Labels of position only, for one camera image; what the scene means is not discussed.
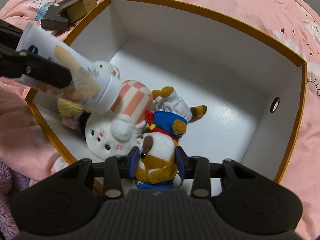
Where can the purple fluffy blanket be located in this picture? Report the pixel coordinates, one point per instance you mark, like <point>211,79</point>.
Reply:
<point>12,183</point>

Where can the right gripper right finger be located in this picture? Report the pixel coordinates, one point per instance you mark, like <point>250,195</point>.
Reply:
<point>196,168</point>

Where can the gold cube box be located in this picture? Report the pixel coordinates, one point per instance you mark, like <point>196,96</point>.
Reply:
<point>80,9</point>

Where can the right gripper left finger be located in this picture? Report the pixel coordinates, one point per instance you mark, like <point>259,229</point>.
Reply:
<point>118,168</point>

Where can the white lotion tube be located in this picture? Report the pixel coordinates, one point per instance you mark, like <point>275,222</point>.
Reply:
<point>91,86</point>

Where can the white bunny plush checkered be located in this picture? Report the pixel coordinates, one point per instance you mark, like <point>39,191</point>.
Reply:
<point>114,133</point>

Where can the brown white dog plush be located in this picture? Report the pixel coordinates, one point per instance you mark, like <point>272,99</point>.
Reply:
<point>167,123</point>

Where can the dark grey small box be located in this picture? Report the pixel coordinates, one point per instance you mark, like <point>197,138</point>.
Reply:
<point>53,20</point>

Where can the dark book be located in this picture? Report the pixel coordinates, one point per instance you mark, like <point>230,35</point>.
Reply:
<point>66,3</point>

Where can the white box with gold rim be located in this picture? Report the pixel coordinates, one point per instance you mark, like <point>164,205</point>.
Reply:
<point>252,85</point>

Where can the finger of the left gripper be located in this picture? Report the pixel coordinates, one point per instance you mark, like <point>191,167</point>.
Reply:
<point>15,64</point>

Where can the pink cloud-print bedsheet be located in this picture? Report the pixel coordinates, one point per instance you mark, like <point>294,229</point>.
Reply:
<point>292,22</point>

